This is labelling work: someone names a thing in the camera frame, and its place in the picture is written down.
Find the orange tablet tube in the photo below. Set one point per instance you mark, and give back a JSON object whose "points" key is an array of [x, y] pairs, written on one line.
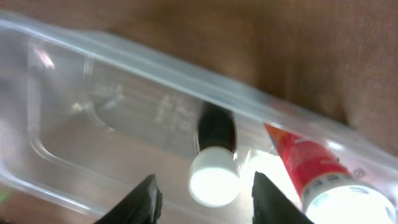
{"points": [[329, 193]]}

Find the dark brown medicine bottle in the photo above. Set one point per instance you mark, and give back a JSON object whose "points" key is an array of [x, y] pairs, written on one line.
{"points": [[213, 179]]}

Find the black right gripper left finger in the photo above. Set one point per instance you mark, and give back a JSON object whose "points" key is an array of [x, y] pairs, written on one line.
{"points": [[143, 205]]}

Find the clear plastic container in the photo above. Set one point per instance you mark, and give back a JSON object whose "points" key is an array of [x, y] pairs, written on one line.
{"points": [[85, 116]]}

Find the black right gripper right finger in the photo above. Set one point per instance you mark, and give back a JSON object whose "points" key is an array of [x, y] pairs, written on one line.
{"points": [[271, 206]]}

